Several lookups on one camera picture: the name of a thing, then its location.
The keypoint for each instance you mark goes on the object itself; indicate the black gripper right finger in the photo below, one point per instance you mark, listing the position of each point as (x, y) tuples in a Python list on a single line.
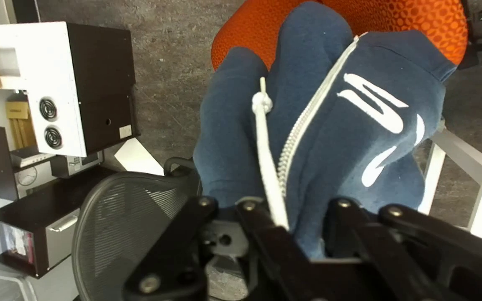
[(419, 256)]

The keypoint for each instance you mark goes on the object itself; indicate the white metal frame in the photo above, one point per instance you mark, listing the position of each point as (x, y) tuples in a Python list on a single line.
[(476, 173)]

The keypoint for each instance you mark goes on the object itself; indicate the orange fabric office chair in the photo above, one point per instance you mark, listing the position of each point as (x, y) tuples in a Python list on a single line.
[(419, 22)]

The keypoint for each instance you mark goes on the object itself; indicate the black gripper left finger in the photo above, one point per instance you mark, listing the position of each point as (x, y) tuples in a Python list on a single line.
[(168, 251)]

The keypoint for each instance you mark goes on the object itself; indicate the black mesh office chair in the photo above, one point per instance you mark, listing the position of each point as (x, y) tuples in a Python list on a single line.
[(118, 235)]

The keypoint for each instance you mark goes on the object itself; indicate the black round desk grommet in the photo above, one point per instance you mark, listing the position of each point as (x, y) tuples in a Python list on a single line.
[(48, 109)]

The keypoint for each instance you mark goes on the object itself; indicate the white-topped dark desk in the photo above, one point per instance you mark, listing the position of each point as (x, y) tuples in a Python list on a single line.
[(58, 72)]

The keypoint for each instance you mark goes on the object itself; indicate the blue zip hoodie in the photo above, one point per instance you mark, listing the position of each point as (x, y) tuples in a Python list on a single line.
[(331, 139)]

